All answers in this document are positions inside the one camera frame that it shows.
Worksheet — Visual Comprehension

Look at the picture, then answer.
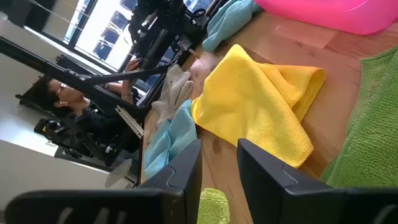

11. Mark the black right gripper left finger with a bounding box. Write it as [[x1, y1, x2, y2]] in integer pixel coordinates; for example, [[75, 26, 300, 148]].
[[4, 139, 203, 224]]

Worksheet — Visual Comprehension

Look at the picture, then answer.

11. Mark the large window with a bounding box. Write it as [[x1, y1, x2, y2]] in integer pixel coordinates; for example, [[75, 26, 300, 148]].
[[40, 0, 218, 72]]

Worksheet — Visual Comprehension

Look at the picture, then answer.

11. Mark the black equipment rig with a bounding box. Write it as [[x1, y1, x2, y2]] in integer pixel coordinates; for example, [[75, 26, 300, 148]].
[[33, 116, 125, 167]]

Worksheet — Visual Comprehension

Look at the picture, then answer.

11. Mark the blue microfiber towel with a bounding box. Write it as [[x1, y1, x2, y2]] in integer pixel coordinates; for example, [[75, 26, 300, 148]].
[[144, 99, 198, 180], [201, 0, 264, 53]]

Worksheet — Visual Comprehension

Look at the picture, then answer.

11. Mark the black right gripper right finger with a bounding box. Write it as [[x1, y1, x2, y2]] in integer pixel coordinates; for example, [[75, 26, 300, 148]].
[[237, 138, 398, 224]]

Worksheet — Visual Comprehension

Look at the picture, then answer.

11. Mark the grey microfiber towel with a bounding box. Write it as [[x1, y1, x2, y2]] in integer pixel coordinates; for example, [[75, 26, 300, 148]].
[[151, 63, 195, 128]]

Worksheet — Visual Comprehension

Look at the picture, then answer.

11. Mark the person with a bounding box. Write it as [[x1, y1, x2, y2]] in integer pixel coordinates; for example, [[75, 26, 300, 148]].
[[32, 57, 142, 147]]

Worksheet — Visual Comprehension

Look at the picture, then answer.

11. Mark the silver metal bracket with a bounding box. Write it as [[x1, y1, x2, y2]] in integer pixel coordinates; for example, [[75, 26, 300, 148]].
[[114, 105, 145, 139]]

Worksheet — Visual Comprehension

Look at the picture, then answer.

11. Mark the pink plastic tray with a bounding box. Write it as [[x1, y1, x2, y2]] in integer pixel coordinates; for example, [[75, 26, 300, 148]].
[[254, 0, 398, 36]]

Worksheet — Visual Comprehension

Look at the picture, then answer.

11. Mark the lime green microfiber towel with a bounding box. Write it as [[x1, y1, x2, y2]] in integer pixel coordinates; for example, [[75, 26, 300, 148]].
[[197, 188, 231, 224]]

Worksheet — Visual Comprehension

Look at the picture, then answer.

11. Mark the yellow microfiber towel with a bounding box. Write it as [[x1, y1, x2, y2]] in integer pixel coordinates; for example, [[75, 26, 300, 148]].
[[191, 44, 326, 169]]

